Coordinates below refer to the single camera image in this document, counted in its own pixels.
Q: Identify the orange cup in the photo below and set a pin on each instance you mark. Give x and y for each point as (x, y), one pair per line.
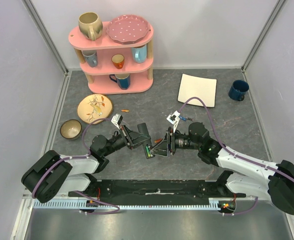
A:
(118, 61)

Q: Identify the pink three-tier shelf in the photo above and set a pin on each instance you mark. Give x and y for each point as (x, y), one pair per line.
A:
(104, 57)

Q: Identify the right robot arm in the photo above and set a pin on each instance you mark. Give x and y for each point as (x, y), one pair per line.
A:
(247, 175)

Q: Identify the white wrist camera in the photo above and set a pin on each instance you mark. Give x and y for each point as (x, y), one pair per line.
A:
(174, 119)
(116, 120)

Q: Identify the green battery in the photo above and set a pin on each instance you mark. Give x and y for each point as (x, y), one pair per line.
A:
(148, 152)

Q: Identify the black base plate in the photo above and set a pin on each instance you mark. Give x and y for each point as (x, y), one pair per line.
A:
(158, 192)

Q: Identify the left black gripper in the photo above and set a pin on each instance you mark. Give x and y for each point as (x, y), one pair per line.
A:
(137, 139)

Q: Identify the beige bird-painted plate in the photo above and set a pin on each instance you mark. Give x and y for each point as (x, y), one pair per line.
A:
(93, 107)

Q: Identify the navy blue mug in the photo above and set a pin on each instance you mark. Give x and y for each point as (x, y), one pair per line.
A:
(238, 90)

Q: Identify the black remote control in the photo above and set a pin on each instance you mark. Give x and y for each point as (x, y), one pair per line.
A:
(142, 129)

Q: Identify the beige ceramic mug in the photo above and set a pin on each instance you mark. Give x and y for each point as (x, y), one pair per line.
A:
(90, 25)

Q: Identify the brown ceramic bowl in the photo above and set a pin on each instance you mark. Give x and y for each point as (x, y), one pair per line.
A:
(71, 129)

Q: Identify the white square plate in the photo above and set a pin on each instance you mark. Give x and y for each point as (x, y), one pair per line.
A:
(203, 88)

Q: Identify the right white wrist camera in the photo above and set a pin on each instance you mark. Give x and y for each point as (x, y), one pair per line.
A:
(174, 119)

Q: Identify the light blue mug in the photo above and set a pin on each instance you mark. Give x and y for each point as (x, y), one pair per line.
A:
(139, 54)

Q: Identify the pink polka dot plate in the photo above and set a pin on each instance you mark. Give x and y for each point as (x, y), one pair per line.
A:
(128, 29)

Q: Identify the white slotted cable duct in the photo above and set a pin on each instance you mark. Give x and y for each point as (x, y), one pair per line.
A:
(85, 204)

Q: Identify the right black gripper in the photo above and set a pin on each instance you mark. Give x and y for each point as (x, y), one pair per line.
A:
(170, 142)

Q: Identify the grey blue mug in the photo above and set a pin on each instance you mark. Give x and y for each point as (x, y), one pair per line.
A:
(90, 57)

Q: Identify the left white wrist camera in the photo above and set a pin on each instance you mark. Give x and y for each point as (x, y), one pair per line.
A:
(116, 120)

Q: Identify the dark blue mug on shelf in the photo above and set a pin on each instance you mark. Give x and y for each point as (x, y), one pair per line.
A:
(122, 80)

